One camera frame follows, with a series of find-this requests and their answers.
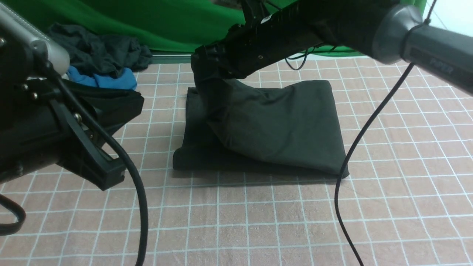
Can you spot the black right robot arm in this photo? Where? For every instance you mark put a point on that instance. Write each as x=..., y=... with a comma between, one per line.
x=380, y=29

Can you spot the crumpled blue garment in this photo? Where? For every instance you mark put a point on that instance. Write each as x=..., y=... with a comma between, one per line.
x=125, y=81

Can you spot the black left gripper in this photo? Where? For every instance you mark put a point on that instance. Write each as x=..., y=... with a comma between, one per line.
x=39, y=129

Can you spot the dark gray long-sleeved shirt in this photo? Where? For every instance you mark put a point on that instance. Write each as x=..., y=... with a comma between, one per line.
x=231, y=126

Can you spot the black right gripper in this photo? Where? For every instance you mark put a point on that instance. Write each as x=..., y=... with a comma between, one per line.
x=249, y=49

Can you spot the green backdrop cloth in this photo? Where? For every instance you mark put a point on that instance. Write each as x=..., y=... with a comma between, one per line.
x=163, y=25

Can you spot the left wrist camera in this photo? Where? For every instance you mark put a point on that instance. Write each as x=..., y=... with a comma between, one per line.
x=15, y=27

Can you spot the crumpled black garment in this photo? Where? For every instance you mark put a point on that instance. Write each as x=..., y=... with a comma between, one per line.
x=107, y=55

